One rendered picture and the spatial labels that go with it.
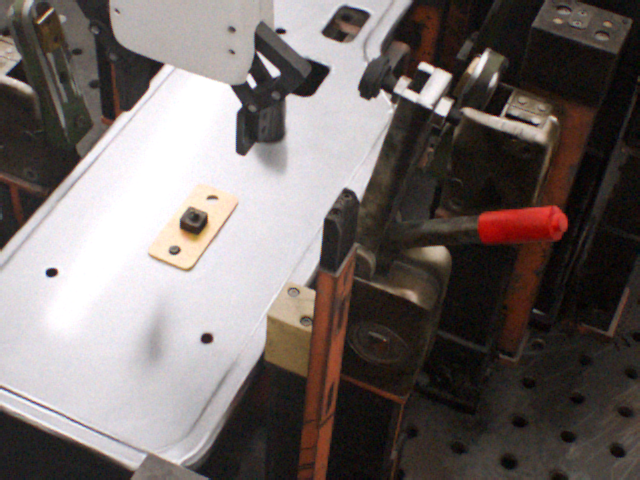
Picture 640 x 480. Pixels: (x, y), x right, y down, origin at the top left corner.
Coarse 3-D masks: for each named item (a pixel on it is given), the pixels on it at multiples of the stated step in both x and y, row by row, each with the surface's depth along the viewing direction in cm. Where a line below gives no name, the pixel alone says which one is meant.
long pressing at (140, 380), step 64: (320, 0) 110; (384, 0) 111; (128, 128) 97; (192, 128) 97; (320, 128) 98; (384, 128) 99; (64, 192) 92; (128, 192) 92; (256, 192) 93; (320, 192) 93; (0, 256) 87; (64, 256) 87; (128, 256) 88; (256, 256) 89; (0, 320) 83; (64, 320) 83; (128, 320) 84; (192, 320) 84; (256, 320) 85; (0, 384) 79; (64, 384) 80; (128, 384) 80; (192, 384) 81; (128, 448) 77; (192, 448) 77
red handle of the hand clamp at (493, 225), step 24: (480, 216) 76; (504, 216) 75; (528, 216) 74; (552, 216) 73; (384, 240) 80; (408, 240) 79; (432, 240) 78; (456, 240) 77; (480, 240) 76; (504, 240) 75; (528, 240) 74; (552, 240) 73
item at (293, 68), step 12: (264, 24) 73; (264, 36) 73; (276, 36) 73; (264, 48) 73; (276, 48) 73; (288, 48) 74; (276, 60) 74; (288, 60) 73; (300, 60) 74; (288, 72) 74; (300, 72) 73; (288, 84) 75
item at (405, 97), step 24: (384, 72) 71; (432, 72) 71; (360, 96) 72; (408, 96) 69; (432, 96) 70; (408, 120) 70; (432, 120) 71; (456, 120) 71; (384, 144) 73; (408, 144) 72; (384, 168) 74; (408, 168) 73; (384, 192) 76; (360, 216) 78; (384, 216) 77; (360, 240) 80
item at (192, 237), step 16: (192, 192) 92; (208, 192) 92; (224, 192) 92; (192, 208) 90; (208, 208) 91; (224, 208) 91; (176, 224) 90; (192, 224) 89; (208, 224) 90; (160, 240) 89; (176, 240) 89; (192, 240) 89; (208, 240) 89; (160, 256) 88; (176, 256) 88; (192, 256) 88
